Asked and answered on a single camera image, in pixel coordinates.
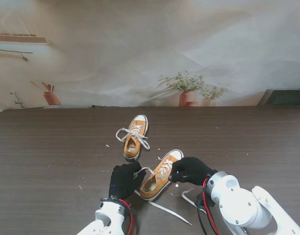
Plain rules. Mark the yellow canvas sneaker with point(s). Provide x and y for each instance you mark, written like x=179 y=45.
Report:
x=131 y=149
x=155 y=186

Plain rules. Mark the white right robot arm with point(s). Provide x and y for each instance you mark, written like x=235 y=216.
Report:
x=245 y=205

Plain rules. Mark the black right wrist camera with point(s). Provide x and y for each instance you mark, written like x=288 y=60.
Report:
x=199 y=198

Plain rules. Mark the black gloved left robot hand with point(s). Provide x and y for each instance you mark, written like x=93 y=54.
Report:
x=123 y=181

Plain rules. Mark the white shoelace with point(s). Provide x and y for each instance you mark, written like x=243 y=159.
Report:
x=120 y=139
x=164 y=208

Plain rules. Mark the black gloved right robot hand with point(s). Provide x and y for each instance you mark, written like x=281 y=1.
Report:
x=191 y=171

